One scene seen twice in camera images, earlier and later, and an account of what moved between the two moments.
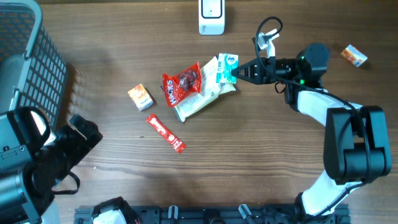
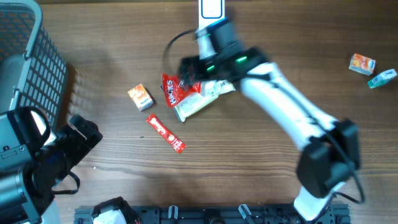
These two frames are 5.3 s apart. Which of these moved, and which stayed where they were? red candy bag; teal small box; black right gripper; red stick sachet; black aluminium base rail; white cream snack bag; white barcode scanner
Moved: teal small box; black right gripper
Stayed: black aluminium base rail; white barcode scanner; red candy bag; red stick sachet; white cream snack bag
